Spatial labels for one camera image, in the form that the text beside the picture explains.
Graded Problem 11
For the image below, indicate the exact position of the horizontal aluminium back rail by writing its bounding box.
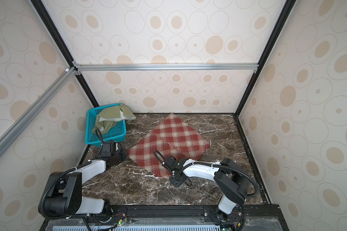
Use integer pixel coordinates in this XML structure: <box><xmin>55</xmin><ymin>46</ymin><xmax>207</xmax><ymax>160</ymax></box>
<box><xmin>76</xmin><ymin>63</ymin><xmax>259</xmax><ymax>71</ymax></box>

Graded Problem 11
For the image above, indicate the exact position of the teal plastic basket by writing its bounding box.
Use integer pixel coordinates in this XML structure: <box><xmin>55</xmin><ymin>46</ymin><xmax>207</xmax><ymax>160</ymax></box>
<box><xmin>84</xmin><ymin>103</ymin><xmax>127</xmax><ymax>147</ymax></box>

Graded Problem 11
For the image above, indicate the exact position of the diagonal aluminium left rail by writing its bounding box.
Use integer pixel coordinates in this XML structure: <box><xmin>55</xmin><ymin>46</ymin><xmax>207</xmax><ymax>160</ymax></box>
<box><xmin>0</xmin><ymin>67</ymin><xmax>76</xmax><ymax>158</ymax></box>

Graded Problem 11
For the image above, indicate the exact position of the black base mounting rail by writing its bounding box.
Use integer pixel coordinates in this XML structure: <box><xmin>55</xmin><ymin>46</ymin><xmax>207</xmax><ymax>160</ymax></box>
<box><xmin>40</xmin><ymin>205</ymin><xmax>288</xmax><ymax>231</ymax></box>

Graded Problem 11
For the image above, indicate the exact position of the red plaid skirt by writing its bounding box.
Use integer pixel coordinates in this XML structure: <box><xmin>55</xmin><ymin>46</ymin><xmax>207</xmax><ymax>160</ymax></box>
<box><xmin>127</xmin><ymin>113</ymin><xmax>210</xmax><ymax>179</ymax></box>

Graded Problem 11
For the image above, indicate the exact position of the olive green skirt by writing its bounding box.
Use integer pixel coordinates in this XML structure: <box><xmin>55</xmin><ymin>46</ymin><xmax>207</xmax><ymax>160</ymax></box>
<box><xmin>92</xmin><ymin>105</ymin><xmax>136</xmax><ymax>135</ymax></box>

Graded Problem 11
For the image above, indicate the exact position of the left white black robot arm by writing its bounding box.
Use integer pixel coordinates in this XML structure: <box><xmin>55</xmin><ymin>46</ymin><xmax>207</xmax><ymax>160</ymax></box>
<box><xmin>38</xmin><ymin>131</ymin><xmax>127</xmax><ymax>222</ymax></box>

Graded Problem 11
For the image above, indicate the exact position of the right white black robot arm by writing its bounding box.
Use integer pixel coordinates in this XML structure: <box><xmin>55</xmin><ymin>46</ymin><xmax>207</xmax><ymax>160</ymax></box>
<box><xmin>153</xmin><ymin>150</ymin><xmax>259</xmax><ymax>215</ymax></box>

